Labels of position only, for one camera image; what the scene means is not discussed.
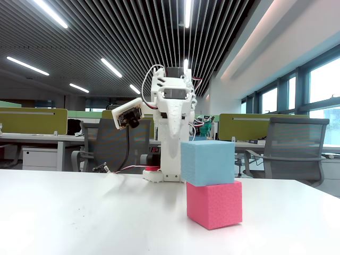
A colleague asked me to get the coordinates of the olive desk partition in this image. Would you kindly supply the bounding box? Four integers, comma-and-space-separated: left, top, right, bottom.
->
218, 113, 310, 142
0, 107, 69, 137
101, 110, 156, 139

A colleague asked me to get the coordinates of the small black circuit board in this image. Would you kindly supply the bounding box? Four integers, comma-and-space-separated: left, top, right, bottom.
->
92, 161, 110, 174

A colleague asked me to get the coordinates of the dark window frame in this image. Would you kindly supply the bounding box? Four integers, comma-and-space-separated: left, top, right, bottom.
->
240, 49, 340, 121

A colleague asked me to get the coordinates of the black bag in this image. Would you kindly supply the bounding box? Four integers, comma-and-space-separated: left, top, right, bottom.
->
67, 118, 82, 137

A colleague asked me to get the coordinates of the red foam cube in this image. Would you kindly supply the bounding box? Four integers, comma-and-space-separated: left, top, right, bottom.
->
185, 180, 243, 231

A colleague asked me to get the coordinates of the white office desk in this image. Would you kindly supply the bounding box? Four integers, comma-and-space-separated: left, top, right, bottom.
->
0, 132, 86, 172
148, 135, 340, 160

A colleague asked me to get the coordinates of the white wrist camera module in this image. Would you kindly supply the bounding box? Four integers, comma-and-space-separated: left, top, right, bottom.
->
111, 97, 145, 131

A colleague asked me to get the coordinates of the gray mesh office chair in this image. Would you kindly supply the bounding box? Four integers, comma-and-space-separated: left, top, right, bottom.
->
71, 118, 155, 173
243, 116, 330, 187

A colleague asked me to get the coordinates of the gray swivel chair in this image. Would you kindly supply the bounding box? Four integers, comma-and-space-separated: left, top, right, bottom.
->
235, 152, 247, 178

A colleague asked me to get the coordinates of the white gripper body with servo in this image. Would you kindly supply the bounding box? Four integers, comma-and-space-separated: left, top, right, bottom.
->
155, 84, 198, 126

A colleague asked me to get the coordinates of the white drawer cabinet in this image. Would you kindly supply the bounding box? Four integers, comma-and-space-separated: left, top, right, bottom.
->
21, 146, 59, 172

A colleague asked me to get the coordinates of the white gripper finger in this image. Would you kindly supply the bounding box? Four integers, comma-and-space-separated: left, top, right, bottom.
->
158, 97, 193, 139

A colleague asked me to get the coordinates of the blue foam cube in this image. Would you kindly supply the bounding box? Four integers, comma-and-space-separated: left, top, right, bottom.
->
180, 140, 236, 188

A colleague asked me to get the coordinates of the red white servo wire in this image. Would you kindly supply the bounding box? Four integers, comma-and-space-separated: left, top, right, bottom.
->
107, 165, 160, 175

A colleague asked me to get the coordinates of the black camera cable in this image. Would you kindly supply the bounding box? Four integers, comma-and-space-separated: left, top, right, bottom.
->
116, 126, 131, 174

